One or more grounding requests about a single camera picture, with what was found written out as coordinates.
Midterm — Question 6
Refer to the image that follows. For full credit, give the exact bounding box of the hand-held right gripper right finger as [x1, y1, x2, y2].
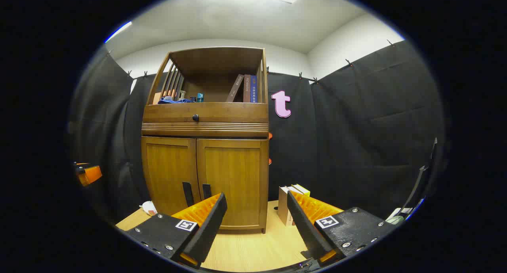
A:
[287, 191, 396, 265]

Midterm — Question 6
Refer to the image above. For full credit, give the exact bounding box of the wooden shoe cabinet door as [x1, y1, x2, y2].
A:
[197, 138, 269, 230]
[142, 136, 200, 216]

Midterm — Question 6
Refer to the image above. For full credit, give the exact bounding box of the wooden double-door shoe cabinet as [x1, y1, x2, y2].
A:
[141, 47, 270, 234]

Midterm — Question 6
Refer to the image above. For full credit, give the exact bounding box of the black backdrop cloth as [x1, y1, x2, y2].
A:
[67, 39, 446, 226]

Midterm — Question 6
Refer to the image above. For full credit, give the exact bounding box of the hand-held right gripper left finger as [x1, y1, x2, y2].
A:
[126, 192, 228, 269]

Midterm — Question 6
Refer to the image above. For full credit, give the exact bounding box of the beige book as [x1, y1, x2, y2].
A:
[278, 186, 295, 226]

